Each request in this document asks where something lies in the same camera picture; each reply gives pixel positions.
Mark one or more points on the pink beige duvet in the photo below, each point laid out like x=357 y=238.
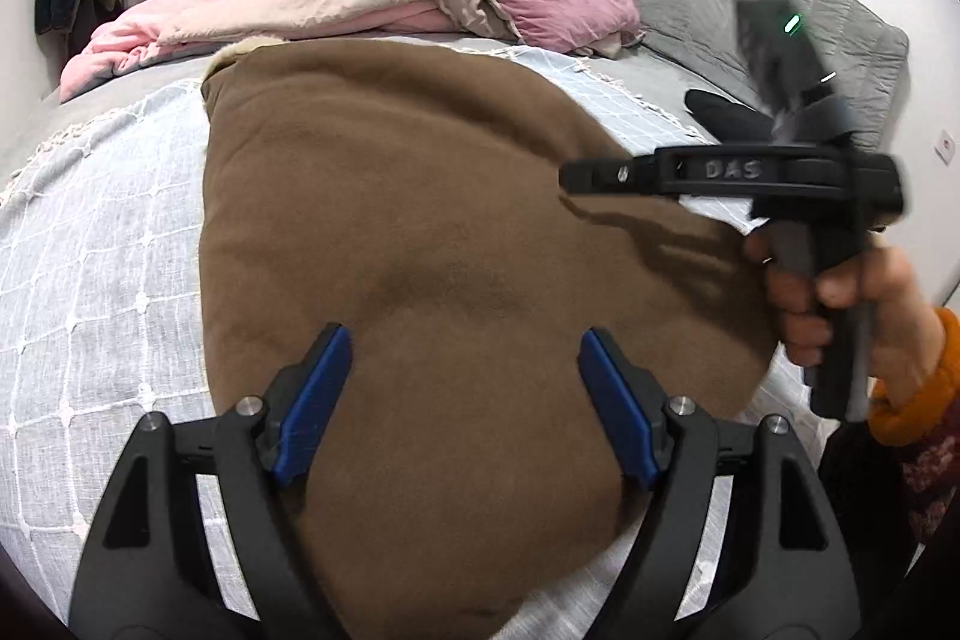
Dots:
x=157 y=30

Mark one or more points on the grey quilted headboard cushion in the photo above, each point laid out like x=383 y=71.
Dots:
x=869 y=55

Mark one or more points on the right hand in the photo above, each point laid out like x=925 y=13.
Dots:
x=907 y=337

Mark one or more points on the black folded garment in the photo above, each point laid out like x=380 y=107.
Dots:
x=728 y=122

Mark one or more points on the brown fur-collared coat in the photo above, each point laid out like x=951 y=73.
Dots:
x=410 y=193

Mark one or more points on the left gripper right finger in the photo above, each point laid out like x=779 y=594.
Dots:
x=783 y=570

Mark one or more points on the white wall socket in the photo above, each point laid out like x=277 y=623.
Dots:
x=945 y=147

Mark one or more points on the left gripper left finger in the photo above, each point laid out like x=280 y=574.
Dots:
x=146 y=570

